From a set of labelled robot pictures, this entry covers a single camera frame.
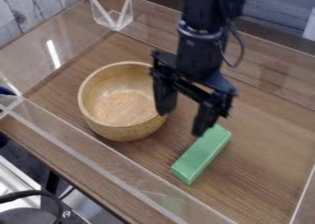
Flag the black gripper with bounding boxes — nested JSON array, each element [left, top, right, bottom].
[[149, 37, 237, 136]]

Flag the green rectangular block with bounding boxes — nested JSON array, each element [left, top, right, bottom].
[[170, 124, 232, 185]]

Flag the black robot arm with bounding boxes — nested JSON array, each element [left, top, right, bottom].
[[149, 0, 244, 136]]

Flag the wooden brown bowl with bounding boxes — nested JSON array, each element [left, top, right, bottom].
[[77, 61, 166, 142]]

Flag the black table leg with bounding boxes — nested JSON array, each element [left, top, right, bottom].
[[45, 171, 60, 195]]

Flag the clear acrylic corner bracket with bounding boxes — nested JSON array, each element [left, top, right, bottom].
[[89, 0, 133, 31]]

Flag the clear acrylic tray wall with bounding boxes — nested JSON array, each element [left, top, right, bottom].
[[0, 77, 236, 224]]

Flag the black cable bottom left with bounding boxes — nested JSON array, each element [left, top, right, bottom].
[[0, 189, 62, 224]]

